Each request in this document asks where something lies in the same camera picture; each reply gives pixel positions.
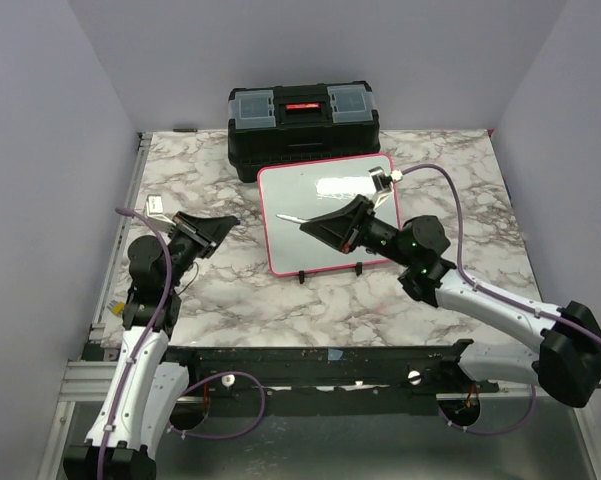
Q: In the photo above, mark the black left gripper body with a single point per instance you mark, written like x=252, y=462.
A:
x=186, y=244

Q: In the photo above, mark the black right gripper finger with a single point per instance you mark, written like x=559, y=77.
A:
x=349, y=216
x=336, y=238

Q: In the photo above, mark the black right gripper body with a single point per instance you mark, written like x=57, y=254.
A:
x=376, y=235

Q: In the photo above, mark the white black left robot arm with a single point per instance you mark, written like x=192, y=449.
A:
x=124, y=438

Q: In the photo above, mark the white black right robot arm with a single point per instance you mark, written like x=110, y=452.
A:
x=556, y=348

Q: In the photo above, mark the yellow silver small part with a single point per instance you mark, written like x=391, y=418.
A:
x=116, y=307

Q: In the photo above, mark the black plastic toolbox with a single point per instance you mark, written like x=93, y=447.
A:
x=281, y=125

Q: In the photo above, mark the blue tape piece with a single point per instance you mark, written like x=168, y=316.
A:
x=334, y=354

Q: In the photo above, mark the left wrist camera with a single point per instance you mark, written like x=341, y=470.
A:
x=154, y=212

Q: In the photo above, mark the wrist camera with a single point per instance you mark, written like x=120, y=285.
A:
x=154, y=212
x=384, y=184

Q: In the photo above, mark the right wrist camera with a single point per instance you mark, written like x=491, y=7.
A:
x=384, y=184

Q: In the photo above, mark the aluminium frame rail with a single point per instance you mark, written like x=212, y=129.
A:
x=97, y=327

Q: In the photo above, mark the black mounting rail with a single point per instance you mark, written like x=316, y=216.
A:
x=300, y=382

